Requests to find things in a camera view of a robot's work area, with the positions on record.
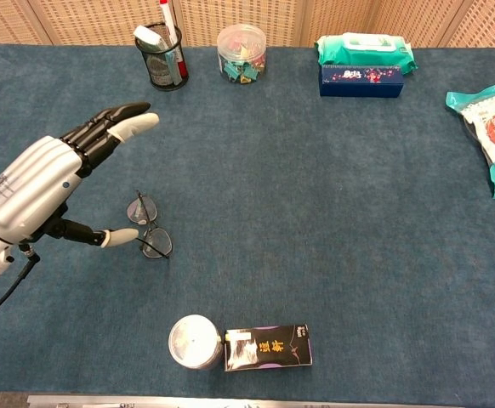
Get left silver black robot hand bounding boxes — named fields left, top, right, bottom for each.
left=0, top=100, right=161, bottom=248

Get thin-framed eyeglasses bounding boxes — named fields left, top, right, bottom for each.
left=127, top=190, right=174, bottom=260

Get black mesh pen holder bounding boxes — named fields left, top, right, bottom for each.
left=134, top=23, right=190, bottom=92

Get wicker folding screen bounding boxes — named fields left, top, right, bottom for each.
left=0, top=0, right=495, bottom=48

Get teal pen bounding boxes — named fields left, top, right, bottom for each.
left=165, top=46, right=184, bottom=86

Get white eraser block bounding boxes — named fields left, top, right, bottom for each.
left=133, top=24, right=166, bottom=53

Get red white marker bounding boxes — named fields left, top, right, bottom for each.
left=158, top=0, right=189, bottom=80

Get round silver lidded tin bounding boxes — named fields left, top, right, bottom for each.
left=168, top=314, right=225, bottom=371

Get clear jar of binder clips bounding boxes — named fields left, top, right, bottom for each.
left=216, top=24, right=268, bottom=84

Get black box gold characters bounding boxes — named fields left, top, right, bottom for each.
left=223, top=324, right=315, bottom=372

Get dark blue printed box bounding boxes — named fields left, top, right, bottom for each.
left=318, top=64, right=406, bottom=99

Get green wet wipes pack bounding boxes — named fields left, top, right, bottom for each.
left=314, top=31, right=419, bottom=77

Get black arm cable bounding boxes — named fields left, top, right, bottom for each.
left=0, top=244, right=42, bottom=327

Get silver metal rail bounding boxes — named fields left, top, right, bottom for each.
left=26, top=394, right=465, bottom=408

